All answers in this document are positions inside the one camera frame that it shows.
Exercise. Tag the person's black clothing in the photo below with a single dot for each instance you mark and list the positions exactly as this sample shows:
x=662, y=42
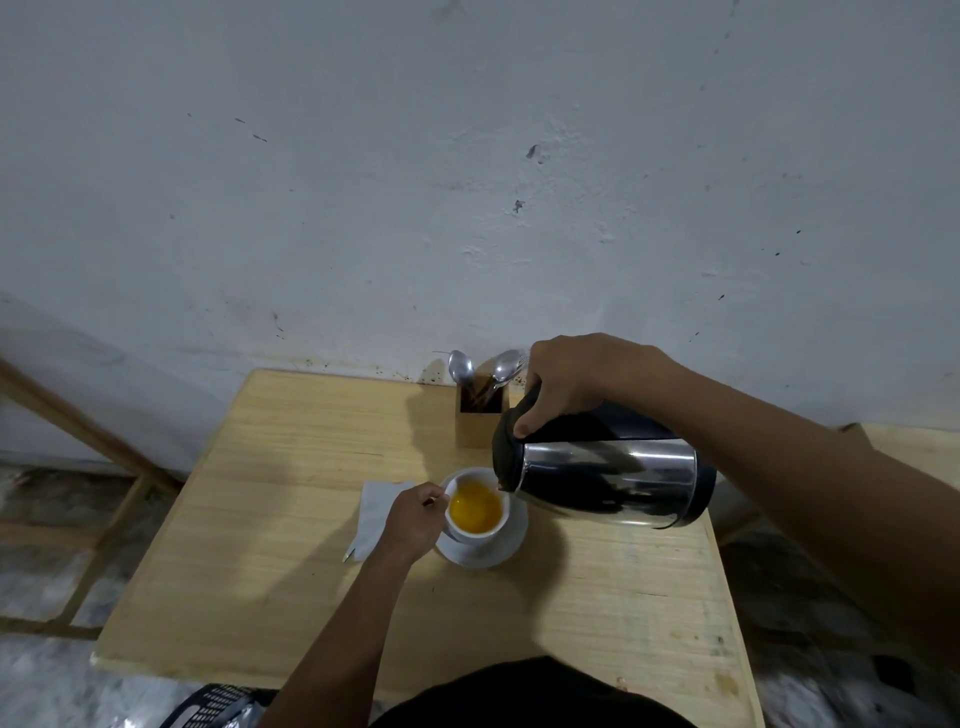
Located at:
x=532, y=697

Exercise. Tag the black plastic basket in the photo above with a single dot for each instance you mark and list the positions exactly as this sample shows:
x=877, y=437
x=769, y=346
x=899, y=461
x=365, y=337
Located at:
x=214, y=707

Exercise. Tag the person's left hand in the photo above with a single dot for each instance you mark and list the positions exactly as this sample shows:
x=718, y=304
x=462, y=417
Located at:
x=409, y=523

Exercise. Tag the person's right thumb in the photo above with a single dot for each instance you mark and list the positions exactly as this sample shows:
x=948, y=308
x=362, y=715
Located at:
x=536, y=412

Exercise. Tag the white ceramic cup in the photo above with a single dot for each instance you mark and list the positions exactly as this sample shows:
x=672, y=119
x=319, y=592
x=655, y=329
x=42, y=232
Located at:
x=484, y=534

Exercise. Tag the person's left forearm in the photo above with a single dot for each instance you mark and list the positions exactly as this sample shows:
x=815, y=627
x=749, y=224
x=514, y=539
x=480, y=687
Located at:
x=341, y=645

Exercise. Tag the white saucer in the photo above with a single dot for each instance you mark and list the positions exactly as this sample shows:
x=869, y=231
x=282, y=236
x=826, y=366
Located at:
x=491, y=553

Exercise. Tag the wooden frame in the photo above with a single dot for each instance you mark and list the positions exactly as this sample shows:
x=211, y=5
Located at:
x=90, y=442

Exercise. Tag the person's right forearm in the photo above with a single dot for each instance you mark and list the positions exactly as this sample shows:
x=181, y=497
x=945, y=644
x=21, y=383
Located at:
x=817, y=495

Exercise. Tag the wooden cutlery holder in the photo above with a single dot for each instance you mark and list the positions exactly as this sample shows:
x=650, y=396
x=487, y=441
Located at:
x=476, y=427

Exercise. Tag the person's right hand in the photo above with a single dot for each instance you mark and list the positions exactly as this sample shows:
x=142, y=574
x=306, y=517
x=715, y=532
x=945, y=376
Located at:
x=589, y=371

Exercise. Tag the person's left fingers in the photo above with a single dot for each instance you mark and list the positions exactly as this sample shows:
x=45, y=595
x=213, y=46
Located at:
x=435, y=496

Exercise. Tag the metal spoon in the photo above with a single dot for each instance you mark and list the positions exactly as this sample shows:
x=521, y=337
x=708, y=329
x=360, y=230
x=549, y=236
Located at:
x=505, y=367
x=460, y=367

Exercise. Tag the white paper napkin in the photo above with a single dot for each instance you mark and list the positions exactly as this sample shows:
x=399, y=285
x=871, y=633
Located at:
x=373, y=517

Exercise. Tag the orange tea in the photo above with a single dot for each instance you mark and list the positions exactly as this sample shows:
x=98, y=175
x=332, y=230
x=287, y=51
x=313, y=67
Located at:
x=475, y=507

